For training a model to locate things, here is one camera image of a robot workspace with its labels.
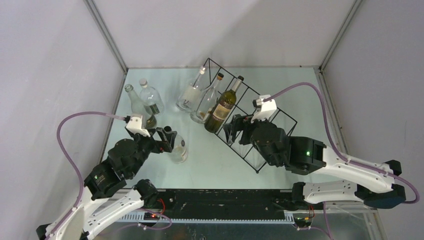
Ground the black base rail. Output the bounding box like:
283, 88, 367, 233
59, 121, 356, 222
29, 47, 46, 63
119, 188, 375, 233

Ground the clear bottle white frosted label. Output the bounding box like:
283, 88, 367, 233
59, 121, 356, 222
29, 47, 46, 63
176, 66, 208, 113

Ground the clear bottle cork stopper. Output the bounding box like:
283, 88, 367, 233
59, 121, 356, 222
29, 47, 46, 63
190, 72, 224, 124

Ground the tall clear champagne label bottle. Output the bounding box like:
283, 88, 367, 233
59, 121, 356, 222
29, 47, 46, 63
124, 84, 157, 129

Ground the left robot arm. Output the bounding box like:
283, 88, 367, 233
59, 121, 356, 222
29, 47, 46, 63
36, 126, 177, 240

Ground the dark green wine bottle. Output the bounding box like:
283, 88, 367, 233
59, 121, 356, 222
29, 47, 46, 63
204, 75, 244, 133

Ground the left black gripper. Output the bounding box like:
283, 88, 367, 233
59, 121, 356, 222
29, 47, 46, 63
128, 126, 178, 177

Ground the short clear bottle white cap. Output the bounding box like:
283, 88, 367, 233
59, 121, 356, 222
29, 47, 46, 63
139, 78, 165, 116

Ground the black wire wine rack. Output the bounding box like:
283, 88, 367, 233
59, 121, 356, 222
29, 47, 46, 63
202, 57, 298, 174

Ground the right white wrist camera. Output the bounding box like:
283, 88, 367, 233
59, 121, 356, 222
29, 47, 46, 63
250, 94, 277, 123

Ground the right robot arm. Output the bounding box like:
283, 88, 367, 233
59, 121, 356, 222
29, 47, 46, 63
223, 114, 406, 209

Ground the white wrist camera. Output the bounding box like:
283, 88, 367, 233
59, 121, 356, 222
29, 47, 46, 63
124, 114, 151, 137
250, 94, 277, 123

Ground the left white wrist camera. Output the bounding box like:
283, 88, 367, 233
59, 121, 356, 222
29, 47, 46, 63
124, 114, 151, 137

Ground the clear bottle brown cork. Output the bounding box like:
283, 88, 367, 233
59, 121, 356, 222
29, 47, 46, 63
170, 134, 188, 164

